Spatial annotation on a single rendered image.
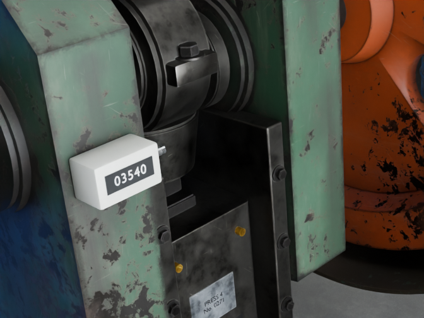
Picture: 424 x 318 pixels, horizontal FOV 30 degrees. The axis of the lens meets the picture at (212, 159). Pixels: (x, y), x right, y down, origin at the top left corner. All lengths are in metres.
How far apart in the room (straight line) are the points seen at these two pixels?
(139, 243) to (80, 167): 0.13
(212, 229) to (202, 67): 0.20
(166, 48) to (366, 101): 0.43
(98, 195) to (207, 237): 0.26
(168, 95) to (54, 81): 0.18
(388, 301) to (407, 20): 1.82
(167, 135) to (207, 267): 0.17
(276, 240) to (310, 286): 1.94
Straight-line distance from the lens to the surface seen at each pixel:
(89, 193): 0.69
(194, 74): 0.81
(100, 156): 0.69
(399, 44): 1.10
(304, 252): 0.98
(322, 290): 2.86
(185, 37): 0.82
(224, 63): 0.90
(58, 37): 0.68
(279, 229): 0.94
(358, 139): 1.19
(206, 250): 0.91
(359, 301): 2.81
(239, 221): 0.94
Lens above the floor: 1.60
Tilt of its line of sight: 24 degrees down
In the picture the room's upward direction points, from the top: 6 degrees counter-clockwise
